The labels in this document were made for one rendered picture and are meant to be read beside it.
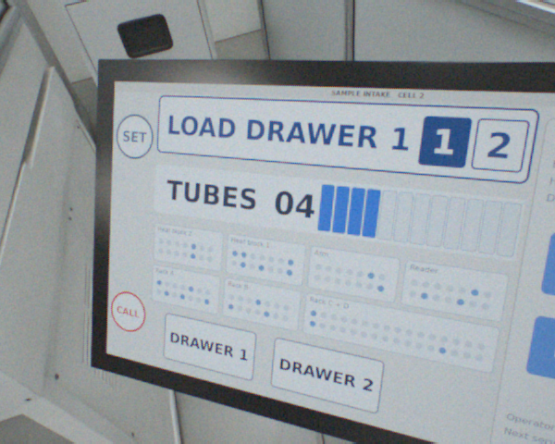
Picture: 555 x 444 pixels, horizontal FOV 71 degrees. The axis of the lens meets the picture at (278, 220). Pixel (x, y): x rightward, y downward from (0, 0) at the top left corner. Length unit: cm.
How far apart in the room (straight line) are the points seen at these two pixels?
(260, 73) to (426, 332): 24
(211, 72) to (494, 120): 22
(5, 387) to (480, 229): 60
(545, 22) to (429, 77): 61
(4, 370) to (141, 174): 36
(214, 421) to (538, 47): 132
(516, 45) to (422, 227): 71
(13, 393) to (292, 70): 56
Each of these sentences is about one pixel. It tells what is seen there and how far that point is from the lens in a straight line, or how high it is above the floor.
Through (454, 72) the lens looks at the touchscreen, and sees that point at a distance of 32.
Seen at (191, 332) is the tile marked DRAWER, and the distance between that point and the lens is 39.
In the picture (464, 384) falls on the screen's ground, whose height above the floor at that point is 102.
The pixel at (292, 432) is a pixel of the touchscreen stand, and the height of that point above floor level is 3.
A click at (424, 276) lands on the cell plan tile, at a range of 32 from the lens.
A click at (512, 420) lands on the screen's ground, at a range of 37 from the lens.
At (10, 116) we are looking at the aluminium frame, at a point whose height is 100.
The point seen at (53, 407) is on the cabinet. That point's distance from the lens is 75.
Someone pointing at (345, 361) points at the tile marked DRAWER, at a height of 102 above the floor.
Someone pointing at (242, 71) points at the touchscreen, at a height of 119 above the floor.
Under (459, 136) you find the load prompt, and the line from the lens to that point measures 31.
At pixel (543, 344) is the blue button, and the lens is 35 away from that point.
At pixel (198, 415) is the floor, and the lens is 147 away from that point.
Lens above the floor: 133
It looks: 46 degrees down
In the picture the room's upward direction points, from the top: 11 degrees counter-clockwise
